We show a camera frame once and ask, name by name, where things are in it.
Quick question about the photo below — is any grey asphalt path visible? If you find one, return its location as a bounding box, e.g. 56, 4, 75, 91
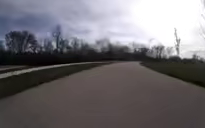
0, 60, 205, 128

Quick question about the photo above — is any dark hedge line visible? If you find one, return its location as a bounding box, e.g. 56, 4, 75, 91
0, 48, 148, 67

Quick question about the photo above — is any pale concrete kerb strip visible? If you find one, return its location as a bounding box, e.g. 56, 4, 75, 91
0, 60, 108, 82

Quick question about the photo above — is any dark grass strip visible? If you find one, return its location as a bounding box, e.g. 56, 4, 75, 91
0, 61, 108, 103

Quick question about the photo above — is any bare thin tree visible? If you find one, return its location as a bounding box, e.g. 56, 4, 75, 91
173, 27, 182, 58

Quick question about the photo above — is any row of bare trees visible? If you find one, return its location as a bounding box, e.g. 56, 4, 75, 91
0, 24, 176, 62

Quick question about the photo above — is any dark grass verge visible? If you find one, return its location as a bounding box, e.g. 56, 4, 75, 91
140, 59, 205, 92

